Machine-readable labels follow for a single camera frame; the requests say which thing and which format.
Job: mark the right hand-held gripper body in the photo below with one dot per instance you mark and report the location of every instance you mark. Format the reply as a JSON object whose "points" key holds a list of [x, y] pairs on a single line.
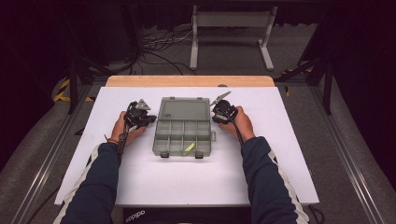
{"points": [[226, 109]]}

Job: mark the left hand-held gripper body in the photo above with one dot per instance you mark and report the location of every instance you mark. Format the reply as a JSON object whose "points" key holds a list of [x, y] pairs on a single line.
{"points": [[137, 113]]}

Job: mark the transparent grey compartment box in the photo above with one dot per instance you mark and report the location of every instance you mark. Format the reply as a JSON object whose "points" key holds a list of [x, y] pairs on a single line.
{"points": [[183, 127]]}

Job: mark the small yellow-green stick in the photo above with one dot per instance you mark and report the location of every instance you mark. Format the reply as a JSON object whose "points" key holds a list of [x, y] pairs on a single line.
{"points": [[189, 147]]}

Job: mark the person's right hand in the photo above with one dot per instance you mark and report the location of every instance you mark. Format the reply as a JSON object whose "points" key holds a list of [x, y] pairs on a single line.
{"points": [[243, 124]]}

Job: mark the person's left hand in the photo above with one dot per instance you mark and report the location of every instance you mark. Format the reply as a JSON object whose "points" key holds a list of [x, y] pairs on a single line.
{"points": [[120, 130]]}

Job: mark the brown wristband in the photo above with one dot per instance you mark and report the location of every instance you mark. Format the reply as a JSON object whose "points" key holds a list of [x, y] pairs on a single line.
{"points": [[111, 140]]}

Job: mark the black metal stand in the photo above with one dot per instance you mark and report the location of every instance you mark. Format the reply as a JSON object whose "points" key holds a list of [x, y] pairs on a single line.
{"points": [[325, 77], [74, 74]]}

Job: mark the yellow black floor tape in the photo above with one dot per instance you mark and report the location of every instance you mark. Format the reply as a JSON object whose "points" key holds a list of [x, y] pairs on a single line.
{"points": [[295, 71], [62, 91]]}

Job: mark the white metal stand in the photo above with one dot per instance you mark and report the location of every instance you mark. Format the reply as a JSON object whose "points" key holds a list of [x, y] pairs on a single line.
{"points": [[232, 21]]}

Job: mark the black cloth with white print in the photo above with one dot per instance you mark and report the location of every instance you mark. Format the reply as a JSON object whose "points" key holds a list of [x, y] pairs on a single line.
{"points": [[186, 215]]}

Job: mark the aluminium floor rail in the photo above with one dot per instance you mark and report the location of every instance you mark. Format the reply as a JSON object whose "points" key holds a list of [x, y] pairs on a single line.
{"points": [[348, 161], [46, 161]]}

